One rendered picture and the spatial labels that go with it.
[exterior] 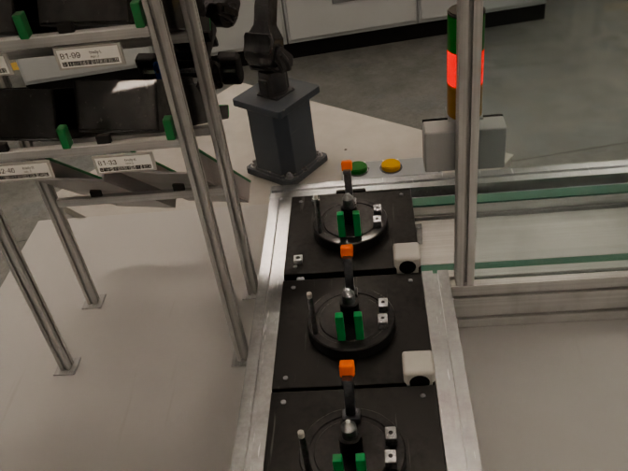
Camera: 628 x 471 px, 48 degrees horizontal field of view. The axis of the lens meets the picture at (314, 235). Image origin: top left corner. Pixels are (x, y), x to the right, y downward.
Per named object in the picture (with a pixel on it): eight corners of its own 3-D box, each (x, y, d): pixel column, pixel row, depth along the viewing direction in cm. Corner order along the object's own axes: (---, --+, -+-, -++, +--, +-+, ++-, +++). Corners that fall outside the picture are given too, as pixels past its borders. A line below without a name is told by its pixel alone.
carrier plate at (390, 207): (292, 205, 144) (292, 195, 143) (410, 195, 142) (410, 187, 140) (284, 283, 125) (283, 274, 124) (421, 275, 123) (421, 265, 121)
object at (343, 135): (239, 90, 217) (237, 81, 215) (512, 164, 168) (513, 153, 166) (50, 206, 176) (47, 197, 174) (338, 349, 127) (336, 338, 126)
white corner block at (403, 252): (393, 260, 127) (392, 242, 124) (419, 258, 126) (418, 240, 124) (394, 277, 123) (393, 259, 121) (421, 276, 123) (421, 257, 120)
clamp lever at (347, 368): (343, 409, 96) (339, 359, 94) (358, 408, 96) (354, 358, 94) (342, 423, 93) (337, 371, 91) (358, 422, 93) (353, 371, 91)
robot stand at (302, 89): (284, 145, 181) (272, 73, 169) (329, 159, 173) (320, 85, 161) (246, 172, 173) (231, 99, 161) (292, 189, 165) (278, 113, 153)
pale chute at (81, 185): (116, 206, 144) (119, 184, 145) (176, 207, 141) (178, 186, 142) (32, 179, 117) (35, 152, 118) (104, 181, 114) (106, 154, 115)
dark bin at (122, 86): (162, 118, 129) (159, 77, 128) (229, 118, 126) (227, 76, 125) (78, 132, 103) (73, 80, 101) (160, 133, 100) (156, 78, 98)
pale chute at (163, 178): (188, 200, 143) (190, 178, 143) (249, 202, 140) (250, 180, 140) (119, 172, 116) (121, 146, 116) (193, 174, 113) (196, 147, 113)
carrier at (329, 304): (284, 289, 124) (273, 233, 116) (421, 280, 122) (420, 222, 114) (273, 398, 105) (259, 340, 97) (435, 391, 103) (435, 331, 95)
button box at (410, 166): (344, 185, 156) (341, 162, 153) (439, 178, 154) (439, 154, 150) (344, 204, 151) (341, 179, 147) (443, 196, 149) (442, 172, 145)
